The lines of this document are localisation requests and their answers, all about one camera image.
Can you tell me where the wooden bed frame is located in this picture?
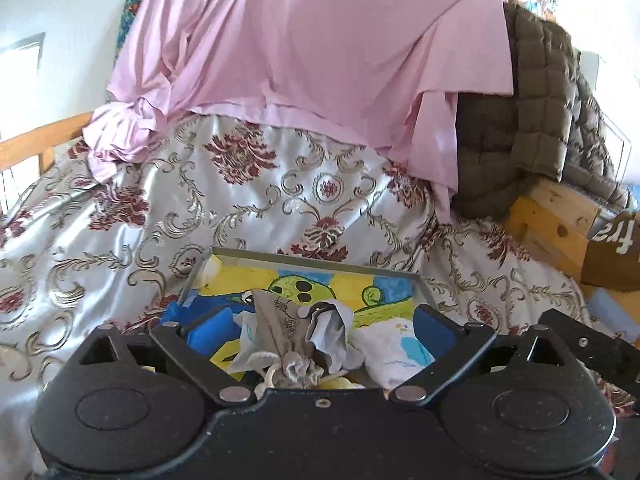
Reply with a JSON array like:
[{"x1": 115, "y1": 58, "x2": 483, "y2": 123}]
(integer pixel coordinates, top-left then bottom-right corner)
[{"x1": 0, "y1": 111, "x2": 96, "y2": 211}]

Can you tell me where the light blue box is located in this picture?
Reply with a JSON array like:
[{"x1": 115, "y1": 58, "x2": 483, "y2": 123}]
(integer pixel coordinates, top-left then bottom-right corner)
[{"x1": 587, "y1": 287, "x2": 640, "y2": 341}]

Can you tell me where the pink bed sheet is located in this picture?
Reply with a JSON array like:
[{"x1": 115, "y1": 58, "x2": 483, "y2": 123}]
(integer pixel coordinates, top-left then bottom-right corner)
[{"x1": 82, "y1": 0, "x2": 516, "y2": 223}]

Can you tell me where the white wall box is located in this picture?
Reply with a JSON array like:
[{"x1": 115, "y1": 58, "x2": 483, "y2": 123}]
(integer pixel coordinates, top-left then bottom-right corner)
[{"x1": 579, "y1": 50, "x2": 608, "y2": 91}]

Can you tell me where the grey cloth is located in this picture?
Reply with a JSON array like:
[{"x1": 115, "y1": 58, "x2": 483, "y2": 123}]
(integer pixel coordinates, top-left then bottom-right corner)
[{"x1": 300, "y1": 299, "x2": 363, "y2": 373}]

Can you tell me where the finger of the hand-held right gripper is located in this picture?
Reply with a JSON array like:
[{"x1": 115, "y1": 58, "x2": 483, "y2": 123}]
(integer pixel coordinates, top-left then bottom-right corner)
[{"x1": 539, "y1": 308, "x2": 640, "y2": 391}]

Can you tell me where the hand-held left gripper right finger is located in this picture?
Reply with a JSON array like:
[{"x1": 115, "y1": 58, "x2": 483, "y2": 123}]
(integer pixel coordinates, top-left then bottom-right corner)
[{"x1": 387, "y1": 305, "x2": 576, "y2": 406}]

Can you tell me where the floral satin bedspread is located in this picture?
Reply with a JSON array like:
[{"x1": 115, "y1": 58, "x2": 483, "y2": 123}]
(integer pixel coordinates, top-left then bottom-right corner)
[{"x1": 0, "y1": 110, "x2": 626, "y2": 480}]

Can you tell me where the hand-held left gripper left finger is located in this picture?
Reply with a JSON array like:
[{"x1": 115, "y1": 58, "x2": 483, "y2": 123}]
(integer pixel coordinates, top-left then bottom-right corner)
[{"x1": 75, "y1": 305, "x2": 256, "y2": 406}]

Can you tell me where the olive quilted jacket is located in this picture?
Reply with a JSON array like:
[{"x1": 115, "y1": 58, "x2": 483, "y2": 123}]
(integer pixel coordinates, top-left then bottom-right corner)
[{"x1": 450, "y1": 2, "x2": 633, "y2": 218}]

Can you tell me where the white cartoon printed cloth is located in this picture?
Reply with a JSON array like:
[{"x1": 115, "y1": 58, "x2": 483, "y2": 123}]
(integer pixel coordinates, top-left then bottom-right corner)
[{"x1": 356, "y1": 321, "x2": 438, "y2": 392}]

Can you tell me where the painted tray with green creature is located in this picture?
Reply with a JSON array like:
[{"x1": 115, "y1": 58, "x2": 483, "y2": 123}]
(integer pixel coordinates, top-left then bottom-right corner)
[
  {"x1": 167, "y1": 265, "x2": 426, "y2": 391},
  {"x1": 165, "y1": 247, "x2": 441, "y2": 391}
]

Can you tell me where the window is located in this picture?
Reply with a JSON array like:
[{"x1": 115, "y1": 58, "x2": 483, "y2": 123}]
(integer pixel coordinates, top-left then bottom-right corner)
[{"x1": 0, "y1": 32, "x2": 46, "y2": 133}]

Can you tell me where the grey drawstring pouch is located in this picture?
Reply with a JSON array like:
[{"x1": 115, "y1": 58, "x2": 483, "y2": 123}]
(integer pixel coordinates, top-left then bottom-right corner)
[{"x1": 227, "y1": 287, "x2": 351, "y2": 391}]

